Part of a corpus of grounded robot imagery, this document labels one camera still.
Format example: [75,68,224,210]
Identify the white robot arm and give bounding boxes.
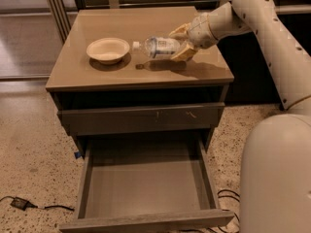
[170,0,311,233]

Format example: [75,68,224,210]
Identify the blue tape piece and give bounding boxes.
[74,151,81,159]

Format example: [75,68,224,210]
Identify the grey drawer cabinet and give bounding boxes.
[47,7,233,150]

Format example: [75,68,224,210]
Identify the black looped cable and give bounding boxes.
[178,188,241,233]

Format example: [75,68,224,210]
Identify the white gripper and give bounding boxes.
[169,13,218,62]

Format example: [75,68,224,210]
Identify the closed grey upper drawer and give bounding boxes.
[58,102,225,136]

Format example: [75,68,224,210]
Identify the open middle drawer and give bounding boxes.
[60,132,234,233]

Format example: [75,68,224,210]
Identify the clear blue plastic bottle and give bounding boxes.
[132,37,181,60]

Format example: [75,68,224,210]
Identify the white paper bowl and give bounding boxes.
[86,38,130,65]

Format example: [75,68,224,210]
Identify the black power adapter with cable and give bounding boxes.
[0,196,74,212]

